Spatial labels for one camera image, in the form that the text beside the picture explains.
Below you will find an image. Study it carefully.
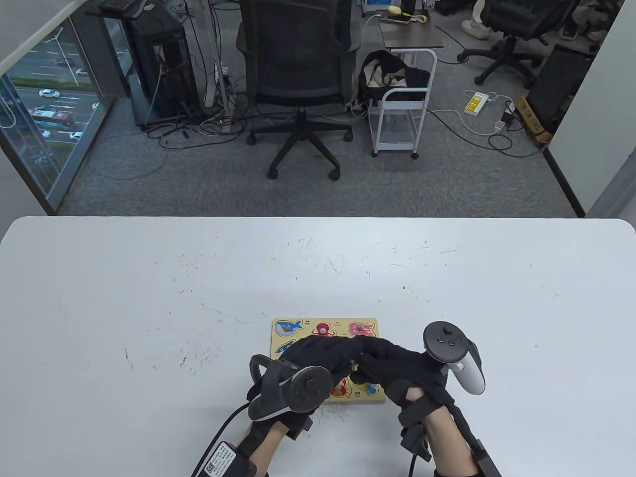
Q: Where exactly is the dark brown side table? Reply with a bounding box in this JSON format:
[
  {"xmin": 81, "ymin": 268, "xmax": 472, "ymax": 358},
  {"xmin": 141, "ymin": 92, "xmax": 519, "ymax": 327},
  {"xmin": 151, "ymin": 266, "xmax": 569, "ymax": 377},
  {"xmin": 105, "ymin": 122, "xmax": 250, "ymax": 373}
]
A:
[{"xmin": 379, "ymin": 11, "xmax": 444, "ymax": 50}]

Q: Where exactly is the wooden sea animal puzzle frame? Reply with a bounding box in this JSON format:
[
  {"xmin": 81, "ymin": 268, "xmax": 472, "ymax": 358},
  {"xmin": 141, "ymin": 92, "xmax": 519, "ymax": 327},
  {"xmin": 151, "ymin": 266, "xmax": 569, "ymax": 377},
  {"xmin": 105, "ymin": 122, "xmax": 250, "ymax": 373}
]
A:
[{"xmin": 271, "ymin": 318, "xmax": 386, "ymax": 404}]

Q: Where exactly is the black keyboard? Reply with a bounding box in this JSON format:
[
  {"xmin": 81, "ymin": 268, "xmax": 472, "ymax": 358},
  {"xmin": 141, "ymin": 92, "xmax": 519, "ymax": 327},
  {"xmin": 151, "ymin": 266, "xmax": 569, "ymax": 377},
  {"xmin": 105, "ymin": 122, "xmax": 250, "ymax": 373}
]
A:
[{"xmin": 98, "ymin": 0, "xmax": 150, "ymax": 19}]

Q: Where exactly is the person's right forearm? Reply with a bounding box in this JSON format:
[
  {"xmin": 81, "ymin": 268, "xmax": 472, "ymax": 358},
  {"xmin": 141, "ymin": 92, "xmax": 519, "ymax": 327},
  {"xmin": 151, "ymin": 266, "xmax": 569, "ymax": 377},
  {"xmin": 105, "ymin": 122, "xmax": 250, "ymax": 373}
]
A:
[{"xmin": 422, "ymin": 407, "xmax": 480, "ymax": 477}]

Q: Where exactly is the black computer tower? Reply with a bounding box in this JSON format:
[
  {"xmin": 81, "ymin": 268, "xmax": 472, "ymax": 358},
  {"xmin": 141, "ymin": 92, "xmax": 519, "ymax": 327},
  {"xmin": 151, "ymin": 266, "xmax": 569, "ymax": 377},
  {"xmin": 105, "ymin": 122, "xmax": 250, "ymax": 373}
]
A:
[{"xmin": 128, "ymin": 9, "xmax": 202, "ymax": 126}]

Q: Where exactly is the glass window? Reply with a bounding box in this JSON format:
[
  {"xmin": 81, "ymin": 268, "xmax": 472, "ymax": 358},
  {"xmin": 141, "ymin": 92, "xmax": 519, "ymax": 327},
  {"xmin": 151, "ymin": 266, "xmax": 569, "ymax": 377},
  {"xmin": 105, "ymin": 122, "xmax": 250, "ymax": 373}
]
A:
[{"xmin": 0, "ymin": 12, "xmax": 118, "ymax": 215}]

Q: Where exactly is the black swivel chair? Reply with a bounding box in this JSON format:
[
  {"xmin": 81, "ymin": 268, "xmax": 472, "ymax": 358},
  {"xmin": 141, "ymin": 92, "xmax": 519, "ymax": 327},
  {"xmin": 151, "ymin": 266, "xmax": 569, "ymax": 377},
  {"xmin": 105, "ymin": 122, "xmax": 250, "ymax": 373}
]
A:
[{"xmin": 456, "ymin": 0, "xmax": 582, "ymax": 89}]

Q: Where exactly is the black bag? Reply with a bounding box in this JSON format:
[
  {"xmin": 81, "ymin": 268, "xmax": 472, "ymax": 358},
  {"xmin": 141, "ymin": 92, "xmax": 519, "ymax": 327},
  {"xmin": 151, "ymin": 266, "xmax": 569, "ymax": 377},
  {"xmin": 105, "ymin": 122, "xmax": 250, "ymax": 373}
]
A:
[{"xmin": 358, "ymin": 50, "xmax": 432, "ymax": 107}]

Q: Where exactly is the white metal desk leg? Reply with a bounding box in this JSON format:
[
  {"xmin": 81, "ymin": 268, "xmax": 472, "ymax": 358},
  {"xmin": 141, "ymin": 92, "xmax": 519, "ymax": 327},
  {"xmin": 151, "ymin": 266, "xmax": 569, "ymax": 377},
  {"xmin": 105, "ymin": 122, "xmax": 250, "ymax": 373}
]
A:
[{"xmin": 208, "ymin": 0, "xmax": 235, "ymax": 133}]

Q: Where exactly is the black grey hand controller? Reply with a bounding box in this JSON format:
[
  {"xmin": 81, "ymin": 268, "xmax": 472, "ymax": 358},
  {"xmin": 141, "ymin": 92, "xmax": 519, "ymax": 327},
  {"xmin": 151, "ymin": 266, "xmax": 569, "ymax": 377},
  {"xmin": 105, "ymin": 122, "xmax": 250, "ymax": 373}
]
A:
[
  {"xmin": 247, "ymin": 354, "xmax": 333, "ymax": 422},
  {"xmin": 422, "ymin": 321, "xmax": 486, "ymax": 396}
]

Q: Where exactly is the person's right hand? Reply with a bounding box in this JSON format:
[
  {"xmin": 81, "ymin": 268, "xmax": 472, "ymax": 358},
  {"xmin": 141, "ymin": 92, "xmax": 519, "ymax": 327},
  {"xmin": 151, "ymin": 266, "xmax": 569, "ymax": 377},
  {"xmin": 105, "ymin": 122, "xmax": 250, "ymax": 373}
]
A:
[{"xmin": 357, "ymin": 340, "xmax": 455, "ymax": 459}]

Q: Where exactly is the black floor cable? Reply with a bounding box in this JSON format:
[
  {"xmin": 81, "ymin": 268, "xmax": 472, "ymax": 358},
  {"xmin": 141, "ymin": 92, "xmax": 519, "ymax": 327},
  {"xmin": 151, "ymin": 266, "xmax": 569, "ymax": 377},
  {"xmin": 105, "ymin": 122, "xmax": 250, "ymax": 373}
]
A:
[{"xmin": 427, "ymin": 112, "xmax": 547, "ymax": 159}]

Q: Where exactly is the person's left forearm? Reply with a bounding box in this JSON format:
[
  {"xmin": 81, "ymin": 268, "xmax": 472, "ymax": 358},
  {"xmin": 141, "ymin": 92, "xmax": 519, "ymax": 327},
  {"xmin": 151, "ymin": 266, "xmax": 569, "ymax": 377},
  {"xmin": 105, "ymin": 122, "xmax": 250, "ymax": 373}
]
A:
[{"xmin": 238, "ymin": 422, "xmax": 289, "ymax": 477}]

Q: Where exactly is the white rolling cart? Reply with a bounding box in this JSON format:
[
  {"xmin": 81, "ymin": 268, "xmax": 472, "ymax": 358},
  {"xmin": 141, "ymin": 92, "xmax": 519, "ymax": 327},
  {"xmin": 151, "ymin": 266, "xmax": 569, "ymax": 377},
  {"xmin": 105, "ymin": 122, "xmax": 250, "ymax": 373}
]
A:
[{"xmin": 370, "ymin": 48, "xmax": 438, "ymax": 159}]

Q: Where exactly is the black mesh office chair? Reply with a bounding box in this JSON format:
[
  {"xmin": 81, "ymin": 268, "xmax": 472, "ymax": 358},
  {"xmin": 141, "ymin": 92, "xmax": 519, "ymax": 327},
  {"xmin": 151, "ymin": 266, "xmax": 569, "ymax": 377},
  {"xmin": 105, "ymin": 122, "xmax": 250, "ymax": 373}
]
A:
[{"xmin": 236, "ymin": 0, "xmax": 362, "ymax": 181}]

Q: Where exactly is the cardboard box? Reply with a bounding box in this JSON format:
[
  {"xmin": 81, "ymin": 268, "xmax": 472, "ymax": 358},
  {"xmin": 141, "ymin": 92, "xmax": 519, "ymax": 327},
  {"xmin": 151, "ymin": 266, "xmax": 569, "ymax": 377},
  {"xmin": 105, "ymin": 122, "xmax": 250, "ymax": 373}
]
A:
[{"xmin": 514, "ymin": 94, "xmax": 554, "ymax": 146}]

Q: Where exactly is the black cabinet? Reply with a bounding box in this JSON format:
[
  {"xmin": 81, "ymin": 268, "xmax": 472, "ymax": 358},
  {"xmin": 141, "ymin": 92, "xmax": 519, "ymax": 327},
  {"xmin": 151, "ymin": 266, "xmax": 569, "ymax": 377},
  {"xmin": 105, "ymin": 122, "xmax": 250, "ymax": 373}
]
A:
[{"xmin": 526, "ymin": 44, "xmax": 595, "ymax": 135}]

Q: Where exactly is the person's left hand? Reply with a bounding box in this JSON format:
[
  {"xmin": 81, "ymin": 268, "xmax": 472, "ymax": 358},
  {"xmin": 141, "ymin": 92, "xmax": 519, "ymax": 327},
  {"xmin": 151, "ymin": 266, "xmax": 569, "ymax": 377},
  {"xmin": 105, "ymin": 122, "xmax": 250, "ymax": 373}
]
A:
[{"xmin": 268, "ymin": 335, "xmax": 366, "ymax": 440}]

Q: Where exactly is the tangle of floor cables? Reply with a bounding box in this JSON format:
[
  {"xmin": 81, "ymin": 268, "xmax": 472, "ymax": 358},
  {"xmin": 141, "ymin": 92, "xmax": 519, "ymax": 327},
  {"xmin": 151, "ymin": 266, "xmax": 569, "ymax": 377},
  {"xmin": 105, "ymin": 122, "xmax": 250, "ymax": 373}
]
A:
[{"xmin": 141, "ymin": 97, "xmax": 249, "ymax": 150}]

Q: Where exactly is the white yellow power strip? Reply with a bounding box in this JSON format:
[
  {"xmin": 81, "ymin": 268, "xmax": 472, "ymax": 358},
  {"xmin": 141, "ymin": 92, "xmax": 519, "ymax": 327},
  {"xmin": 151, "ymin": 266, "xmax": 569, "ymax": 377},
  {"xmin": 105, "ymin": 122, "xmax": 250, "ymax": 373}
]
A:
[{"xmin": 464, "ymin": 91, "xmax": 490, "ymax": 117}]

